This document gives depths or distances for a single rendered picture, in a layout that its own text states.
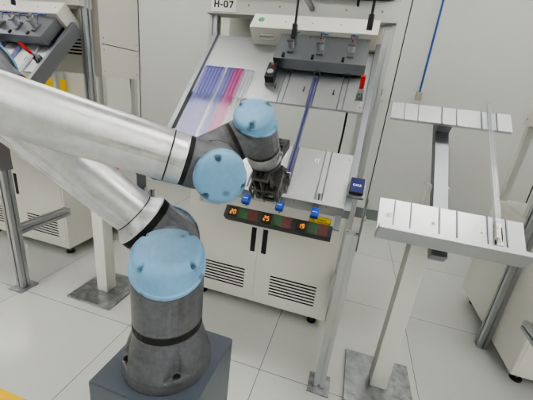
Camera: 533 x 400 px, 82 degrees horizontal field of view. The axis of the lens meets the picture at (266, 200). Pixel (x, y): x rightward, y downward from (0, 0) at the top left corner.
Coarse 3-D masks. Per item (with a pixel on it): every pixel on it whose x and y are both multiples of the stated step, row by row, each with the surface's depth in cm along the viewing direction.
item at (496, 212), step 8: (488, 104) 95; (488, 112) 93; (488, 120) 92; (488, 128) 91; (488, 136) 90; (496, 152) 86; (496, 160) 85; (496, 168) 83; (496, 176) 82; (496, 184) 81; (496, 192) 80; (496, 200) 79; (496, 208) 78; (496, 216) 77
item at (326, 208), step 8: (248, 192) 99; (256, 200) 103; (288, 200) 96; (296, 200) 94; (304, 200) 93; (312, 200) 93; (296, 208) 99; (304, 208) 98; (320, 208) 94; (328, 208) 93; (336, 208) 91
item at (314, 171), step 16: (288, 160) 102; (304, 160) 101; (320, 160) 101; (336, 160) 100; (352, 160) 99; (304, 176) 99; (320, 176) 98; (336, 176) 97; (288, 192) 97; (304, 192) 96; (320, 192) 96; (336, 192) 95
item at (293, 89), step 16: (224, 48) 130; (240, 48) 129; (256, 48) 128; (272, 48) 127; (208, 64) 127; (224, 64) 126; (240, 64) 125; (256, 64) 124; (368, 64) 116; (256, 80) 120; (288, 80) 118; (304, 80) 117; (320, 80) 116; (336, 80) 115; (352, 80) 114; (368, 80) 113; (256, 96) 116; (272, 96) 115; (288, 96) 114; (304, 96) 113; (320, 96) 112; (336, 96) 111; (352, 96) 110; (352, 112) 108
